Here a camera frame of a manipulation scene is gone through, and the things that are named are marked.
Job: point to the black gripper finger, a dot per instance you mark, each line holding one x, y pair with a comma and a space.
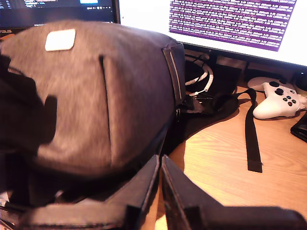
108, 213
204, 215

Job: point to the grey fabric backpack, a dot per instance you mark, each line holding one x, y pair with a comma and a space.
96, 95

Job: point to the black wallet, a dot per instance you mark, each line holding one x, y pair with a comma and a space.
299, 129

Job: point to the monitor with white screen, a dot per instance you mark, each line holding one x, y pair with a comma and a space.
148, 14

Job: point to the monitor with dark code screen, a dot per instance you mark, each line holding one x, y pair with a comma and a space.
60, 14

